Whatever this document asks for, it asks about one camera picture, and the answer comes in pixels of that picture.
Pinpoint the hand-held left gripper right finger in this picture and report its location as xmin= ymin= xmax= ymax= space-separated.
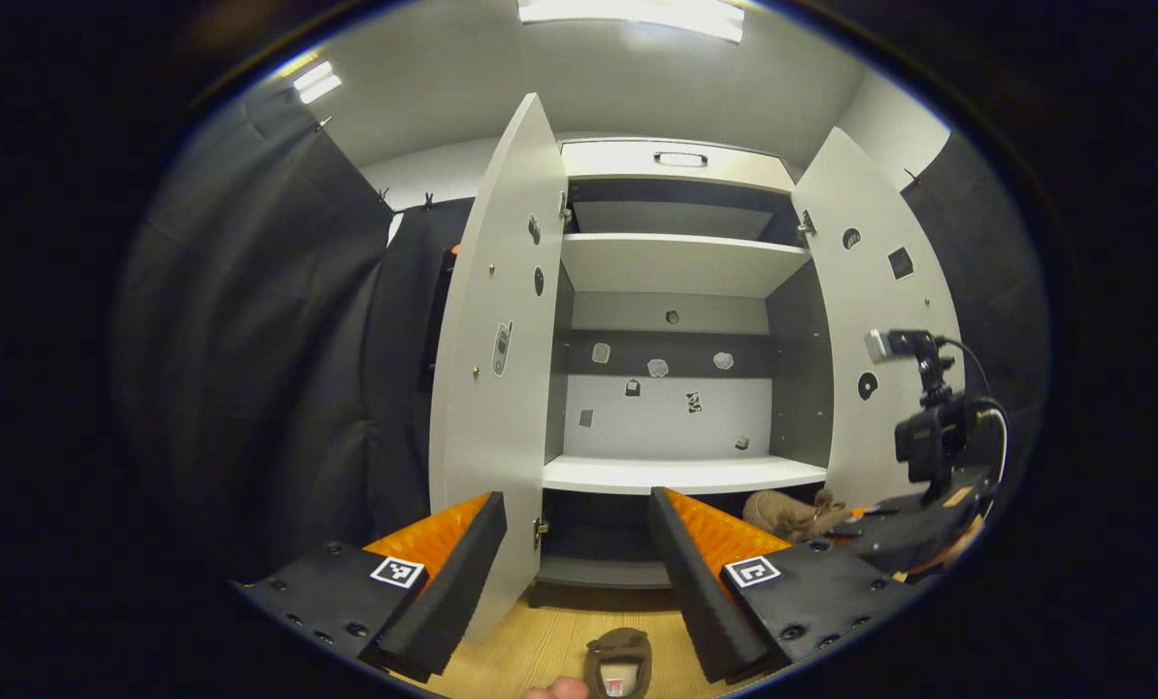
xmin=648 ymin=485 xmax=919 ymax=685

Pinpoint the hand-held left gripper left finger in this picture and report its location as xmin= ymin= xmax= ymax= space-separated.
xmin=232 ymin=491 xmax=509 ymax=685

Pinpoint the brown fuzzy shoe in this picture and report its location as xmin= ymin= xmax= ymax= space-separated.
xmin=742 ymin=488 xmax=856 ymax=545
xmin=583 ymin=627 xmax=653 ymax=699

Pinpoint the white shoe cabinet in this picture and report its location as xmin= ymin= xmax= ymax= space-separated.
xmin=535 ymin=139 xmax=837 ymax=608

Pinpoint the white cabinet door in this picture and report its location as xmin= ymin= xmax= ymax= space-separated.
xmin=790 ymin=126 xmax=966 ymax=511
xmin=429 ymin=92 xmax=570 ymax=644

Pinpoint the black backdrop cloth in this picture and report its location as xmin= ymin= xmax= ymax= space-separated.
xmin=117 ymin=92 xmax=473 ymax=583
xmin=904 ymin=131 xmax=1050 ymax=486

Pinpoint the long ceiling light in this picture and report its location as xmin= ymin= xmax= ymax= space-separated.
xmin=517 ymin=0 xmax=744 ymax=45

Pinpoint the small ceiling light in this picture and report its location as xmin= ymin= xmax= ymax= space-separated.
xmin=292 ymin=60 xmax=342 ymax=105

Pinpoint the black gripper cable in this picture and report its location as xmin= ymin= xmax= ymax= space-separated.
xmin=936 ymin=335 xmax=1012 ymax=491

